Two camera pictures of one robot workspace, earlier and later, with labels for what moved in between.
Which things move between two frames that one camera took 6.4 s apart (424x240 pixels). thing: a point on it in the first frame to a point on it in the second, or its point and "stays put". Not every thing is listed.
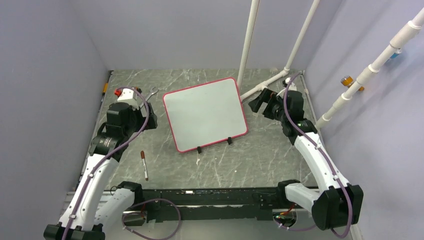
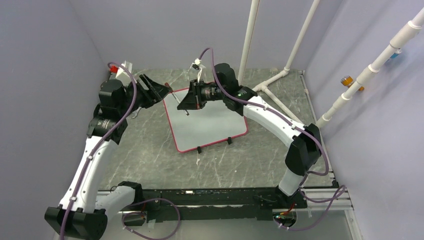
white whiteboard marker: (144, 163) to (177, 99)
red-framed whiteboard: (206, 114) stays put
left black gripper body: (139, 120) to (144, 98)
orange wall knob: (347, 80) stays put
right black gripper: (268, 96) to (193, 97)
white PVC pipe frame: (348, 94) stays put
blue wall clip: (395, 54) stays put
